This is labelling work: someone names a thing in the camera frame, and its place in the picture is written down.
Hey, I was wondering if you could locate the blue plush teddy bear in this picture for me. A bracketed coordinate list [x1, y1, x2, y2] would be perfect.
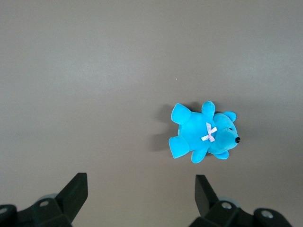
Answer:
[168, 100, 242, 165]

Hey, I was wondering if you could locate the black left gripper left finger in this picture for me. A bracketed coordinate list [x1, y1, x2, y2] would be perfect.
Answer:
[0, 172, 89, 227]

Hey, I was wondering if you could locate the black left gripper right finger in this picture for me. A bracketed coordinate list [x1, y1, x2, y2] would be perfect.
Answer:
[191, 174, 289, 227]

